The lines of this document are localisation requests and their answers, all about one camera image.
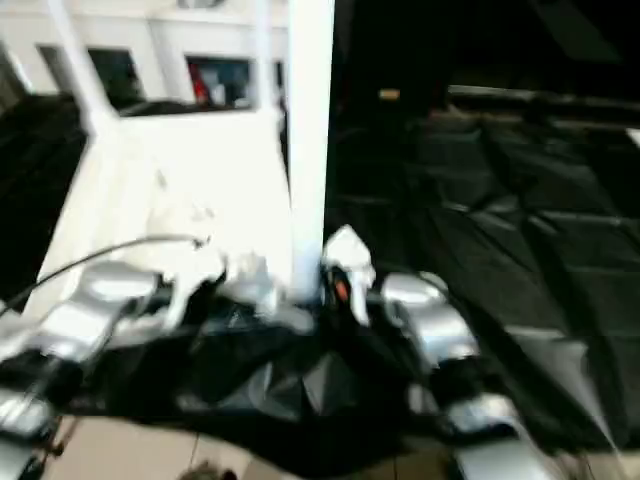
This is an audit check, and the grey horizontal rail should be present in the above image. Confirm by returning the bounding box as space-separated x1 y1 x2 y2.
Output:
448 86 640 111

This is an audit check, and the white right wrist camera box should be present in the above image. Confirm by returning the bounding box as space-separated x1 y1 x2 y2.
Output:
322 225 378 327

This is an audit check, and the white plastic table top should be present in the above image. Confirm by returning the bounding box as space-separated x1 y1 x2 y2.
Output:
20 105 323 333

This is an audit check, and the white cabinet with glass doors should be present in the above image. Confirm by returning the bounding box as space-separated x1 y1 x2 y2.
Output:
0 0 293 111

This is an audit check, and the red bottle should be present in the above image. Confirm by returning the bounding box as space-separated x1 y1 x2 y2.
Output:
190 64 213 105

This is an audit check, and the white plastic table leg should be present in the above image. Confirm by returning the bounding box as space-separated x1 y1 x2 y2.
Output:
285 0 338 303
45 0 117 137
250 0 288 127

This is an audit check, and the black work mat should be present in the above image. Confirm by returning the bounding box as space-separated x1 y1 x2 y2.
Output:
0 92 640 471

